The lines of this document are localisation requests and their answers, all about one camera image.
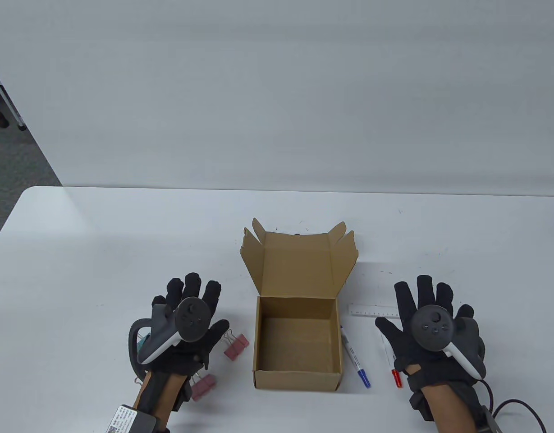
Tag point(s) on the clear plastic ruler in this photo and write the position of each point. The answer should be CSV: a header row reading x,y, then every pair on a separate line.
x,y
371,311

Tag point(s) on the blue capped white marker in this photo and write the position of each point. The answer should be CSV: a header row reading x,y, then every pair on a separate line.
x,y
354,356

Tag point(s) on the person's right forearm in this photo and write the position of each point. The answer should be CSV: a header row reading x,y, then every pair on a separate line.
x,y
452,406

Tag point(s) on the brown cardboard mailer box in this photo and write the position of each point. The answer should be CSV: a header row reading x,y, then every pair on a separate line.
x,y
299,266

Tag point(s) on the white metal cart frame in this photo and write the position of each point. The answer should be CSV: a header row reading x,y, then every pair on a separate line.
x,y
9,101

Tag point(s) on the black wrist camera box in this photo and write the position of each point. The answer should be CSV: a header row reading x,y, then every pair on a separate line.
x,y
132,419
491,421

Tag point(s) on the red capped white marker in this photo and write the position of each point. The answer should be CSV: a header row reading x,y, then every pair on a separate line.
x,y
396,376

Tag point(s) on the person's right hand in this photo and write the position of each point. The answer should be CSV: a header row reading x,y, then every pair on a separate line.
x,y
403,352

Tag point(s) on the person's left hand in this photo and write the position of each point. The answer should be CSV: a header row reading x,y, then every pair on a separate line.
x,y
193,282

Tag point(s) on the grey white controller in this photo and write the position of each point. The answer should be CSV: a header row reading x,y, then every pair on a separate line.
x,y
432,327
191,320

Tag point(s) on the pink binder clip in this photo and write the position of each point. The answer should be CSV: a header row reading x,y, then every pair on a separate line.
x,y
236,346
203,387

